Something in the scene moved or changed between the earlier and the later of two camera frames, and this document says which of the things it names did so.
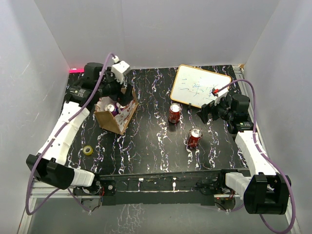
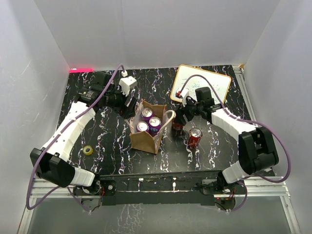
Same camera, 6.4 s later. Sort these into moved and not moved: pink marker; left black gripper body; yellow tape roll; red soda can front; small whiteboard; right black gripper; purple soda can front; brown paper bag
Moved: right black gripper; purple soda can front; brown paper bag; left black gripper body
Not moved: red soda can front; pink marker; small whiteboard; yellow tape roll
